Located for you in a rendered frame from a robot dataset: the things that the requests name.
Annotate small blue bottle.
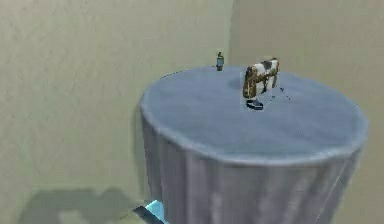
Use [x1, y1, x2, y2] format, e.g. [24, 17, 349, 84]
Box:
[215, 51, 225, 72]

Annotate round table with grey cloth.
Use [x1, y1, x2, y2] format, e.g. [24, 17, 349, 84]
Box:
[139, 65, 370, 224]

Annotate light blue flat object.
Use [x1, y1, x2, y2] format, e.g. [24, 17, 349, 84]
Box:
[132, 199, 168, 224]

